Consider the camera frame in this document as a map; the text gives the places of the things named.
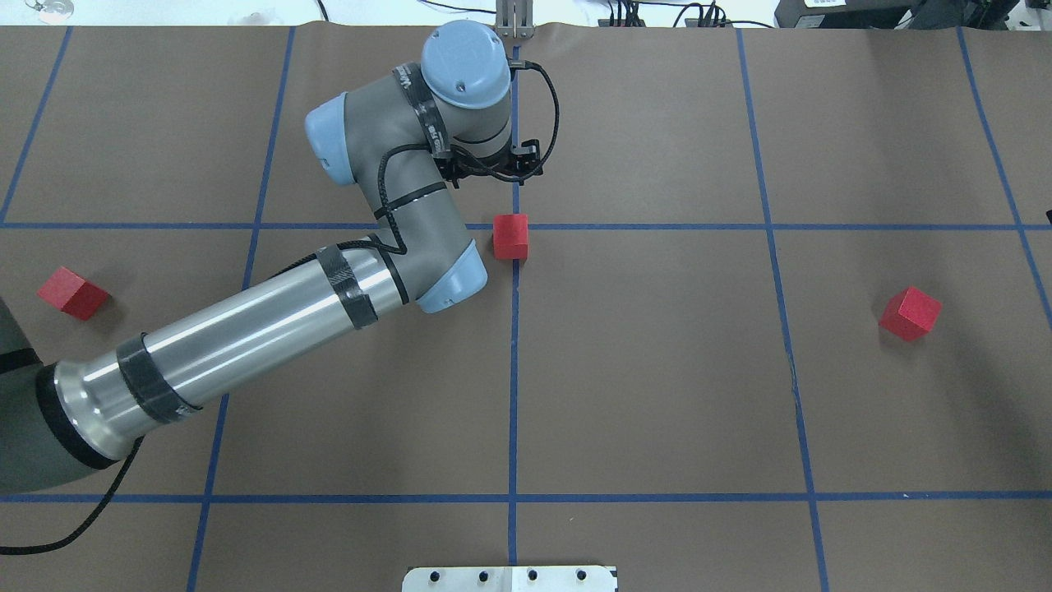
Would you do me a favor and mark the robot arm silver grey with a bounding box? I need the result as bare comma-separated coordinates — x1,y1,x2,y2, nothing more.
1,21,512,494

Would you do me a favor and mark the aluminium frame post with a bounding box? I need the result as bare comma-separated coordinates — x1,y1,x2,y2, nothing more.
495,0,537,40

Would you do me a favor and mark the red block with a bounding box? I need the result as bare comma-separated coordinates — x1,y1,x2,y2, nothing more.
878,285,943,342
37,266,110,321

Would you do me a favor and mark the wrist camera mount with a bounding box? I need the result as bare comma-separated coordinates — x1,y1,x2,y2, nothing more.
433,139,546,190

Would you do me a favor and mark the black box white label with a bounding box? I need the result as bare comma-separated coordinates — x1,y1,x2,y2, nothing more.
774,1,916,30

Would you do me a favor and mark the white pedestal column base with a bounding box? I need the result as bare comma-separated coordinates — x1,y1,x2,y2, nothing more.
401,565,620,591

